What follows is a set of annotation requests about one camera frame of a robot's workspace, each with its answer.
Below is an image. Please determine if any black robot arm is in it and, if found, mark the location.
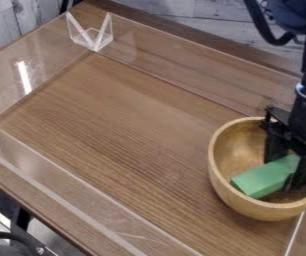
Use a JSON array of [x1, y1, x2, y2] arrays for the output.
[[245, 0, 306, 189]]

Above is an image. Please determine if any black cable lower left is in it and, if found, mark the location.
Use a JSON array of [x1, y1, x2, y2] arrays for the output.
[[0, 230, 42, 256]]

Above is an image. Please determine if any clear acrylic tray wall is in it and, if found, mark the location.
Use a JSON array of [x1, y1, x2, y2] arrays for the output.
[[0, 8, 306, 256]]

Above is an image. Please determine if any brown wooden bowl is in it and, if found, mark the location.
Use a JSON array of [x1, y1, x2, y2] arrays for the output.
[[208, 117, 306, 221]]

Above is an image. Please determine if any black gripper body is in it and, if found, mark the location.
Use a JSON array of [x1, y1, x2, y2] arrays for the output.
[[258, 83, 306, 164]]

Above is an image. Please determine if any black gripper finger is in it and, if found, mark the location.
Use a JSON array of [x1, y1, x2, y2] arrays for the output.
[[283, 151, 306, 193], [264, 131, 289, 163]]

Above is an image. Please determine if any black table leg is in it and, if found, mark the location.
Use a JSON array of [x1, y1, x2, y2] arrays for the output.
[[14, 208, 31, 231]]

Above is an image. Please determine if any green rectangular block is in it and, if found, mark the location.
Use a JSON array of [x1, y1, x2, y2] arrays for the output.
[[229, 154, 300, 199]]

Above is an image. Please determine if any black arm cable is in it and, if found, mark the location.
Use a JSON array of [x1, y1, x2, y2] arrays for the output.
[[241, 0, 299, 47]]

